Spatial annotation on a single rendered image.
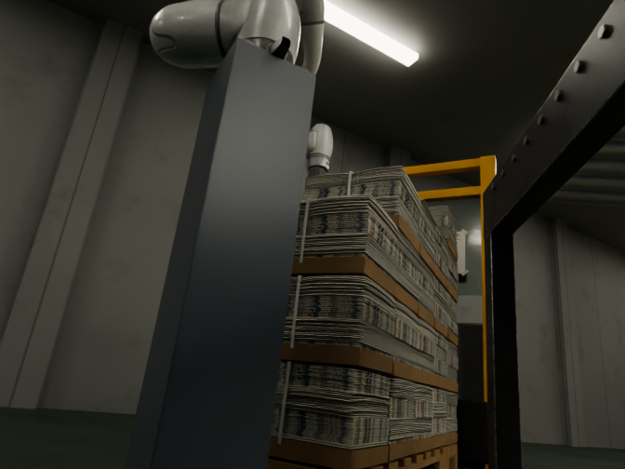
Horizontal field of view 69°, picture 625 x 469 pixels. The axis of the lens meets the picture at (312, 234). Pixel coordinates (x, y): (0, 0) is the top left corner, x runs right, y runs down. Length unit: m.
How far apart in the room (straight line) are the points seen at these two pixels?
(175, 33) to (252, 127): 0.40
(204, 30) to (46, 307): 2.76
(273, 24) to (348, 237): 0.55
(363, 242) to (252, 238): 0.40
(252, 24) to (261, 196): 0.44
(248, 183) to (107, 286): 2.99
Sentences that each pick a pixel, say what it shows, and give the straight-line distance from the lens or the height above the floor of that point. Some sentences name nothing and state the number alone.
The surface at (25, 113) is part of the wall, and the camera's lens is 4.19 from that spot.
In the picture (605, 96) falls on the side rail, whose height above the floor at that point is 0.69.
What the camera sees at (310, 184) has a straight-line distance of 1.69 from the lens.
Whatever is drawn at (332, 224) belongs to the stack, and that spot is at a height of 0.74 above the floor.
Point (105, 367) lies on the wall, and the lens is 3.79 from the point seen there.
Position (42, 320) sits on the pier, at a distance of 3.66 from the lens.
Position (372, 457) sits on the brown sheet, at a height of 0.17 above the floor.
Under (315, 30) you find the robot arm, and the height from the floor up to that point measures 1.55.
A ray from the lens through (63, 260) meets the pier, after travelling 3.71.
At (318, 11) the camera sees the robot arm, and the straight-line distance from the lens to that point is 1.82.
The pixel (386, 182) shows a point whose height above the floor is 1.00.
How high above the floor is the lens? 0.31
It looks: 19 degrees up
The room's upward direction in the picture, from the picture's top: 6 degrees clockwise
